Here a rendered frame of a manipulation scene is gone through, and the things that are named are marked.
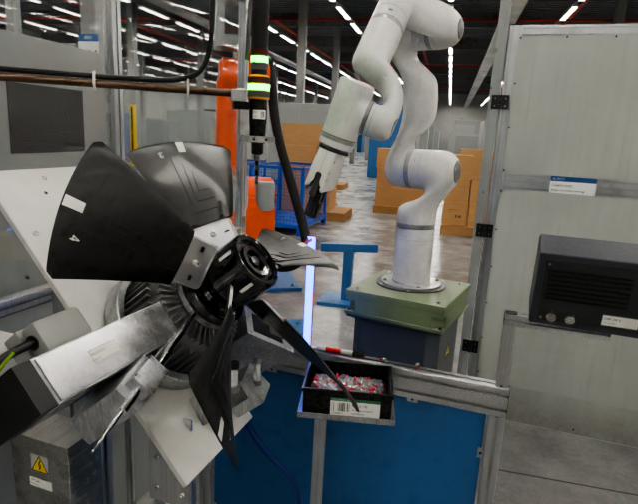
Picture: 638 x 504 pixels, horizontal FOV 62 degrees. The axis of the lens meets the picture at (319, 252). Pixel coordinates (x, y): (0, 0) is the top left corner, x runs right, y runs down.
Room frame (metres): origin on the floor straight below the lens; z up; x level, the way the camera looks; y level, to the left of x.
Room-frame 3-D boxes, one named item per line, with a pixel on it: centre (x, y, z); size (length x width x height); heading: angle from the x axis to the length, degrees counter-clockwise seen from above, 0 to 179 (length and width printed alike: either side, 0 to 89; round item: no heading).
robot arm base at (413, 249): (1.64, -0.30, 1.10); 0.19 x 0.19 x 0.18
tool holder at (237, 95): (1.08, 0.14, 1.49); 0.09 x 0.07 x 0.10; 106
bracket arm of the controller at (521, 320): (1.21, -0.58, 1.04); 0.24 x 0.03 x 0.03; 71
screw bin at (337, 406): (1.21, -0.09, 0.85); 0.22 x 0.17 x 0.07; 85
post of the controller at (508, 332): (1.25, -0.48, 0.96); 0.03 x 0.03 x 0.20; 71
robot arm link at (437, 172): (1.62, -0.32, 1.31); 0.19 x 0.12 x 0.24; 57
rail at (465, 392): (1.39, -0.08, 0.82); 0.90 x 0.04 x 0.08; 71
